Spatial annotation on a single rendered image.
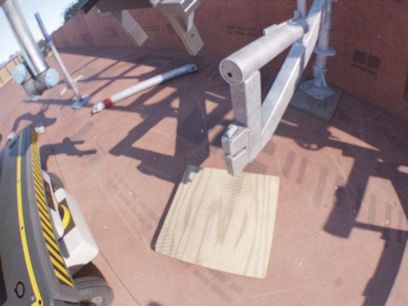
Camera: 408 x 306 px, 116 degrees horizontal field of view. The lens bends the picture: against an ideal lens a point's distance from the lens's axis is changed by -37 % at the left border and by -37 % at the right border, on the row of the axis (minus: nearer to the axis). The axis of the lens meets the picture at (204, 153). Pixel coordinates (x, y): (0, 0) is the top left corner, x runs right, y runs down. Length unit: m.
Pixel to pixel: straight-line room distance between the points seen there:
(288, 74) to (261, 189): 0.33
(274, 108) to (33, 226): 0.58
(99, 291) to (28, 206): 0.25
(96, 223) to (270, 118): 0.65
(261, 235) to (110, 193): 0.54
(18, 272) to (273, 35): 0.65
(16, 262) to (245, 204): 0.57
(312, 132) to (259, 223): 0.43
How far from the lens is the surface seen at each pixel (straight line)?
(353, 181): 0.73
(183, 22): 0.27
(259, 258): 0.53
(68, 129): 1.37
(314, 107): 0.92
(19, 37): 1.08
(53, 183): 0.85
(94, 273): 0.70
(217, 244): 0.54
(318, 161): 0.73
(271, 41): 0.41
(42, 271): 0.37
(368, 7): 1.01
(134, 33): 0.39
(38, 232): 0.40
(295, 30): 0.52
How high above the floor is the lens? 0.54
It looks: 48 degrees down
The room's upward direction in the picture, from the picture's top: 15 degrees counter-clockwise
